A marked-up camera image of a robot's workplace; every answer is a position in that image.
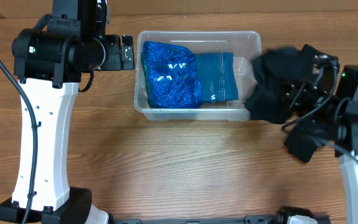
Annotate black garment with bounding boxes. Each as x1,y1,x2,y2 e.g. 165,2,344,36
245,44,340,124

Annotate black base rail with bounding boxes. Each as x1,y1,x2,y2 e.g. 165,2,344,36
109,215,277,224

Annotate clear plastic storage bin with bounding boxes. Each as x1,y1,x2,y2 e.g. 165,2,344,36
134,30,262,121

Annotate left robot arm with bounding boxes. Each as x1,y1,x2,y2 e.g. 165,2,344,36
0,0,135,223

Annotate blue denim jeans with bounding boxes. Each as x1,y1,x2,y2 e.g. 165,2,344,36
195,52,239,103

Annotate blue sequin cloth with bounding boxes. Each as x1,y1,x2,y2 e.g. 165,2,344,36
140,41,202,109

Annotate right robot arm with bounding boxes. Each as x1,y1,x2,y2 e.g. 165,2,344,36
278,65,358,223

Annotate small black folded cloth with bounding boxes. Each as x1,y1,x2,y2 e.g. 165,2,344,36
284,124,321,163

